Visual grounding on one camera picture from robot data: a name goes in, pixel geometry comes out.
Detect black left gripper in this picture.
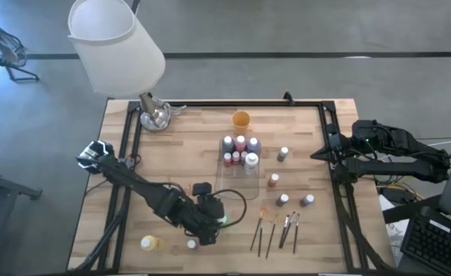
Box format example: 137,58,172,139
179,182,229,246

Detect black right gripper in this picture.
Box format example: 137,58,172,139
310,123,351,166

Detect clear plastic bin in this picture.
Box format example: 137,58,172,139
214,136,263,201

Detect large white paint bottle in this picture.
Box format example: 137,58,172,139
243,152,260,176

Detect large yellow paint bottle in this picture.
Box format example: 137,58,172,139
140,235,166,253

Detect large blue paint bottle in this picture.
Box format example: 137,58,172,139
246,136,261,155

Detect large teal-grey paint bottle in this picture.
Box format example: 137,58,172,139
221,136,235,154

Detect small purple paint bottle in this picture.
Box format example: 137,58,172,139
299,193,316,209

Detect fan paintbrush orange bristles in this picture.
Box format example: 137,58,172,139
249,208,267,253

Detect paintbrush gold ferrule orange tip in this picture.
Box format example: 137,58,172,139
265,214,279,260

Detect black paintbrush silver ferrule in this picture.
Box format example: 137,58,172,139
292,212,301,255
280,211,297,249
278,214,291,249

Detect black power brick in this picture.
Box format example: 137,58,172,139
380,185,418,204

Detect orange plastic cup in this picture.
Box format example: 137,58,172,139
231,110,252,136

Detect white paper sheet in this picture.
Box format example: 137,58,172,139
377,193,410,266

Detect black keyboard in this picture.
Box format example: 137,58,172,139
400,212,451,276

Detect table lamp white shade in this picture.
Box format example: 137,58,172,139
67,0,172,132

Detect black camera cable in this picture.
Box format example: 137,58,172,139
209,188,249,231

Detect white cable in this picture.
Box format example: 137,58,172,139
426,139,451,150

